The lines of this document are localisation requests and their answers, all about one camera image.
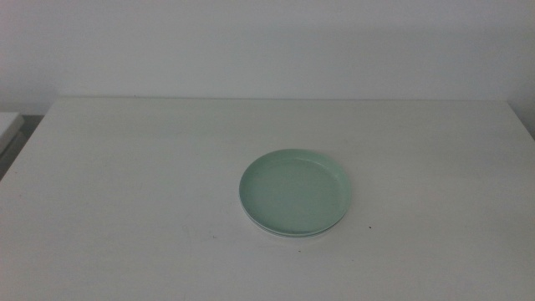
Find pale green shallow bowl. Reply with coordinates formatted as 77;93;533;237
238;148;353;237

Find white shallow bowl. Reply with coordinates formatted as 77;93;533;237
240;200;350;241

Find white side table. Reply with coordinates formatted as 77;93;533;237
0;111;26;156

